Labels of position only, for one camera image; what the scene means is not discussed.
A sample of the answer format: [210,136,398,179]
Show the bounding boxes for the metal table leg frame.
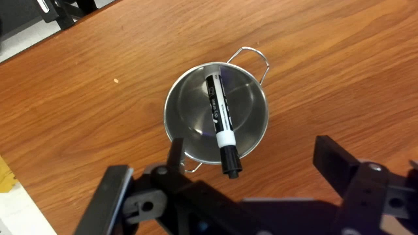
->
[37,0,102,31]

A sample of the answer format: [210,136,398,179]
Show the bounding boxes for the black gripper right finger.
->
[312,135,418,235]

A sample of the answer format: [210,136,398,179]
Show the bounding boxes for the black and white marker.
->
[205,72,243,180]

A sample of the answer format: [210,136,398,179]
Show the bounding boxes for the small steel pot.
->
[162,44,272,175]

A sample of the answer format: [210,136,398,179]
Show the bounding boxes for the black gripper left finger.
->
[73,137,193,235]

